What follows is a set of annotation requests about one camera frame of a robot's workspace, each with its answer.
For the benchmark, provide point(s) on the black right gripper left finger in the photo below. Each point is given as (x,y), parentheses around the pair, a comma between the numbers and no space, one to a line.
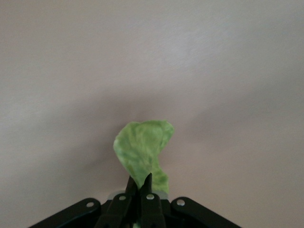
(118,209)

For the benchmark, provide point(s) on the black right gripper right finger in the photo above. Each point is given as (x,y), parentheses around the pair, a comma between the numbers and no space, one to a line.
(152,211)

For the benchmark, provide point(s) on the green lettuce leaf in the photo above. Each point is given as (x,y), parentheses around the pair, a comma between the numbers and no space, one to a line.
(142,147)

